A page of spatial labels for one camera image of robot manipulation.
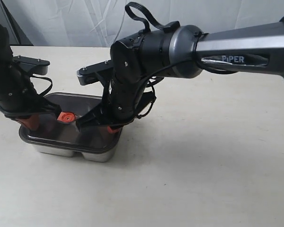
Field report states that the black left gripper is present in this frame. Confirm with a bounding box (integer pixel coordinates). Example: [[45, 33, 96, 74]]
[[0, 97, 62, 131]]

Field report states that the stainless steel lunch box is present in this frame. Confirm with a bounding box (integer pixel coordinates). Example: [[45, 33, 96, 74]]
[[18, 92, 123, 163]]

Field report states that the dark stand behind table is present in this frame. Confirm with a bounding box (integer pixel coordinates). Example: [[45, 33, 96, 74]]
[[0, 0, 33, 46]]

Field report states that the white wrinkled backdrop curtain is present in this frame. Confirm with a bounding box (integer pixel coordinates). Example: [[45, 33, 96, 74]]
[[4, 0, 284, 47]]

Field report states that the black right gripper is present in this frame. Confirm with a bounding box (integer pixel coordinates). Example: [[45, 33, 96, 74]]
[[76, 91, 156, 134]]

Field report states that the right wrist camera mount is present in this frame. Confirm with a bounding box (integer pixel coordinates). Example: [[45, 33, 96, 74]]
[[77, 60, 114, 96]]

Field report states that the dark transparent box lid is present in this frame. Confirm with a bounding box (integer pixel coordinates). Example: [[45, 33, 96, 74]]
[[18, 92, 123, 153]]

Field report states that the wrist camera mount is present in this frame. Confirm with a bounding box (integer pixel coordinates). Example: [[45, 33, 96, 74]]
[[77, 60, 114, 96], [13, 55, 50, 76]]

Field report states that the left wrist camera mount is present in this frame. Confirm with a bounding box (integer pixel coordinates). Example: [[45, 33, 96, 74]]
[[13, 55, 50, 76]]

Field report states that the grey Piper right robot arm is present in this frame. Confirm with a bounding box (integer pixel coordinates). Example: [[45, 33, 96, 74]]
[[76, 17, 284, 130]]

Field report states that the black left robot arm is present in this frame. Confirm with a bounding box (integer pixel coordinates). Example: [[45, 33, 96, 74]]
[[0, 24, 62, 131]]

